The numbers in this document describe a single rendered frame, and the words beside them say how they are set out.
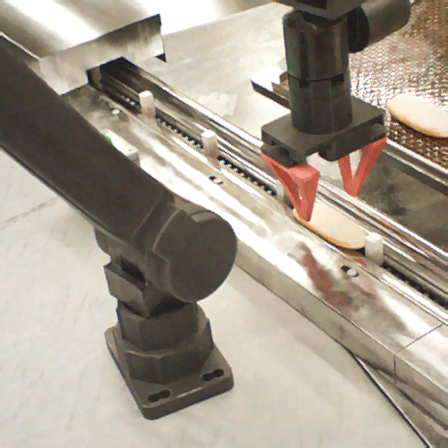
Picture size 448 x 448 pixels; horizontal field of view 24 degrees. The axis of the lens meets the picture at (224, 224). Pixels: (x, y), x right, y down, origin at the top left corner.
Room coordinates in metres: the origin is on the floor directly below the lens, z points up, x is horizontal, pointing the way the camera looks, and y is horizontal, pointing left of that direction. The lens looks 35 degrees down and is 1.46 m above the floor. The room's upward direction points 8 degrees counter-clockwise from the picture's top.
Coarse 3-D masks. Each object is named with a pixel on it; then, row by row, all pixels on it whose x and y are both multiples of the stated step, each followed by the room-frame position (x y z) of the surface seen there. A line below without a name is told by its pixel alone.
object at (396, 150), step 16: (416, 0) 1.19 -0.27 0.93; (416, 16) 1.15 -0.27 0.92; (432, 32) 1.11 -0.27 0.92; (416, 48) 1.09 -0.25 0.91; (368, 64) 1.08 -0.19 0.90; (384, 64) 1.07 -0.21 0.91; (416, 64) 1.05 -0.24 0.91; (368, 80) 1.05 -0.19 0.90; (432, 80) 1.01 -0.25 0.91; (288, 96) 1.06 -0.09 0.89; (368, 96) 1.02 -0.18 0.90; (432, 96) 0.99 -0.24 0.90; (384, 112) 0.98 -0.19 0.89; (416, 144) 0.91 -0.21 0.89; (416, 160) 0.88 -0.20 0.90
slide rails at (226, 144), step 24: (120, 72) 1.27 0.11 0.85; (120, 96) 1.20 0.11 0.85; (144, 120) 1.13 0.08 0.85; (192, 120) 1.11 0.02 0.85; (192, 144) 1.05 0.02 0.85; (240, 144) 1.04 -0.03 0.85; (216, 168) 0.99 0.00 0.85; (264, 168) 0.98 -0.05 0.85; (264, 192) 0.93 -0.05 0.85; (288, 216) 0.88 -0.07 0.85; (384, 240) 0.81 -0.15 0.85; (360, 264) 0.78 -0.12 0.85; (408, 264) 0.77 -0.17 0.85; (432, 264) 0.77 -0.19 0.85; (408, 288) 0.74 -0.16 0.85; (432, 312) 0.70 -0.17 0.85
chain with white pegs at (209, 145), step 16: (128, 96) 1.21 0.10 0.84; (144, 96) 1.15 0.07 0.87; (176, 128) 1.11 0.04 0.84; (208, 144) 1.03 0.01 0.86; (224, 160) 1.02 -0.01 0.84; (272, 192) 0.94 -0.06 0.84; (368, 240) 0.79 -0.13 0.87; (368, 256) 0.79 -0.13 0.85; (400, 272) 0.77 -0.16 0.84; (416, 288) 0.75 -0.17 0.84
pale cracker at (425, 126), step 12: (396, 96) 0.99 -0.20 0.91; (408, 96) 0.99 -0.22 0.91; (396, 108) 0.97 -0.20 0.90; (408, 108) 0.96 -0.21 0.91; (420, 108) 0.96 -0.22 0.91; (432, 108) 0.95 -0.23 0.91; (408, 120) 0.95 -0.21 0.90; (420, 120) 0.94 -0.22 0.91; (432, 120) 0.93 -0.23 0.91; (444, 120) 0.93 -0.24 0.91; (432, 132) 0.92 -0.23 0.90; (444, 132) 0.91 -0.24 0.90
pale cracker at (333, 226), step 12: (312, 216) 0.86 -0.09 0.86; (324, 216) 0.85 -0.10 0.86; (336, 216) 0.85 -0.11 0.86; (312, 228) 0.84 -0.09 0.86; (324, 228) 0.84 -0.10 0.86; (336, 228) 0.83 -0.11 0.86; (348, 228) 0.83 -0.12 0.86; (360, 228) 0.83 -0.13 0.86; (336, 240) 0.82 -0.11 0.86; (348, 240) 0.81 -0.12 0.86; (360, 240) 0.81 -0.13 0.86
